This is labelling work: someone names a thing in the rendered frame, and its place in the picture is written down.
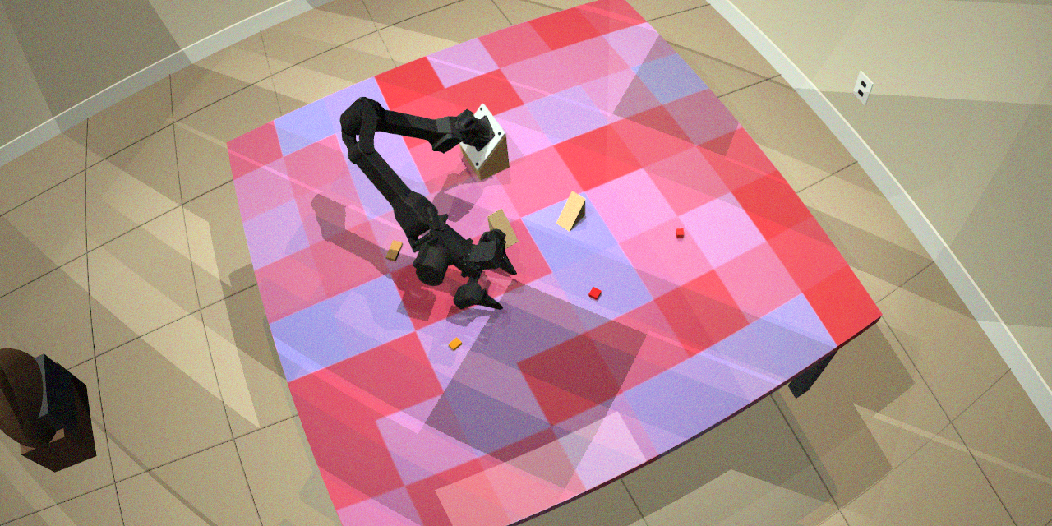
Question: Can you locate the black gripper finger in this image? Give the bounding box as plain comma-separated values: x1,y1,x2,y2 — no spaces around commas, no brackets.
500,240,517,276
476,288,503,310

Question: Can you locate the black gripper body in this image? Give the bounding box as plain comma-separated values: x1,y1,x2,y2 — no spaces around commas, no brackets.
449,228,506,309

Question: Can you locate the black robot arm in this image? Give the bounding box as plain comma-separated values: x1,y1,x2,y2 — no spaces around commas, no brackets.
339,97,503,286

